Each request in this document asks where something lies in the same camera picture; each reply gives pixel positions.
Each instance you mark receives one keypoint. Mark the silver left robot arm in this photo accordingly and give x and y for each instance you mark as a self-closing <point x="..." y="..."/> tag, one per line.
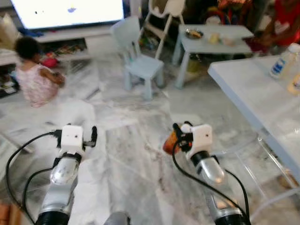
<point x="63" y="171"/>

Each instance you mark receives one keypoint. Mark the red toy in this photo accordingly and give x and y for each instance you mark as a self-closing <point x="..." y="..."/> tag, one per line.
<point x="49" y="62"/>

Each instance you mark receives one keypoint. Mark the white round bowl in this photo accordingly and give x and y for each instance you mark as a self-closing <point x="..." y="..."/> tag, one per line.
<point x="213" y="19"/>

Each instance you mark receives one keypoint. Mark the person in red clothes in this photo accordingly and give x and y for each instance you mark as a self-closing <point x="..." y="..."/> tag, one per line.
<point x="288" y="18"/>

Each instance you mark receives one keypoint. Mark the small pale bowl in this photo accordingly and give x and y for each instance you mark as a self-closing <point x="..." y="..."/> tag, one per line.
<point x="228" y="41"/>

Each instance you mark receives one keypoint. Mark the yellow cup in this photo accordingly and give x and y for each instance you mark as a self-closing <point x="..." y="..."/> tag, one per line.
<point x="213" y="39"/>

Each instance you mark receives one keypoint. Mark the light blue kids table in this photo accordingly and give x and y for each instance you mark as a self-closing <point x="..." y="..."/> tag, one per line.
<point x="197" y="47"/>

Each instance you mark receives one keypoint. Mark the orange juice bottle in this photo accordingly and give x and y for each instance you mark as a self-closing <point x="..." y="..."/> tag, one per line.
<point x="169" y="145"/>

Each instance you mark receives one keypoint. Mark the large white table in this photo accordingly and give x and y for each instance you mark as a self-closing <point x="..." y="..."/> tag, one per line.
<point x="253" y="89"/>

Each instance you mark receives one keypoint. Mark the light blue child chair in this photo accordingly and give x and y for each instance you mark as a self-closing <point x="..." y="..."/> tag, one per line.
<point x="143" y="65"/>

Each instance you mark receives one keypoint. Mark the yellow green bin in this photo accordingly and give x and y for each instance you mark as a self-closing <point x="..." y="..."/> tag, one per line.
<point x="194" y="63"/>

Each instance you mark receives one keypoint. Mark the plate with food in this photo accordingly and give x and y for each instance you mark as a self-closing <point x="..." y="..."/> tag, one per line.
<point x="194" y="34"/>

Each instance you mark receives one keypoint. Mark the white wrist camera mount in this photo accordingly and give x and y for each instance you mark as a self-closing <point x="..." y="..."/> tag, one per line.
<point x="201" y="138"/>
<point x="71" y="138"/>

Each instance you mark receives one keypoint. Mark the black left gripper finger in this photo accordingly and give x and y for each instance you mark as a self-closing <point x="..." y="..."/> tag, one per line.
<point x="94" y="133"/>

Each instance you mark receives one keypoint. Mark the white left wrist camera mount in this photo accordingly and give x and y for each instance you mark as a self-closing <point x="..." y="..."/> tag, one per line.
<point x="71" y="138"/>

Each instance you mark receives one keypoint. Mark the grey robot leg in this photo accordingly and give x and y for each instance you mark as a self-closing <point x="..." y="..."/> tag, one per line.
<point x="117" y="219"/>

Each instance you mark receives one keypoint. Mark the white bottle with blue label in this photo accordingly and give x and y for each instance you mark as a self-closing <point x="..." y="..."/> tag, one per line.
<point x="280" y="65"/>

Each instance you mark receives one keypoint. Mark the transparent plastic chair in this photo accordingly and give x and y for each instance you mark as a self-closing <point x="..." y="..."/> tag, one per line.
<point x="276" y="200"/>

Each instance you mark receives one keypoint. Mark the white wooden high chair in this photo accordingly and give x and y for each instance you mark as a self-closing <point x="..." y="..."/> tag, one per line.
<point x="173" y="7"/>

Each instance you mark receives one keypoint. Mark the white low TV bench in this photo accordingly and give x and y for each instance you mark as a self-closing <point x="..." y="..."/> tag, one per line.
<point x="70" y="33"/>

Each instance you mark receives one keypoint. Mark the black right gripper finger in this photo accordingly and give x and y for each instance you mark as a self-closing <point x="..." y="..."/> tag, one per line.
<point x="176" y="130"/>

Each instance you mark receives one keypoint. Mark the flat screen television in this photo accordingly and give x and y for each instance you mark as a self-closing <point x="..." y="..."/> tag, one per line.
<point x="65" y="14"/>

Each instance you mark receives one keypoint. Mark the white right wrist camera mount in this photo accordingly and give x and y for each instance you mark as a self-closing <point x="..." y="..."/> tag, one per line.
<point x="201" y="138"/>

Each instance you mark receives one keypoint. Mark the child in pink dress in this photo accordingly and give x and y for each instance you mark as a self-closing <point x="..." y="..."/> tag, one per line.
<point x="35" y="84"/>

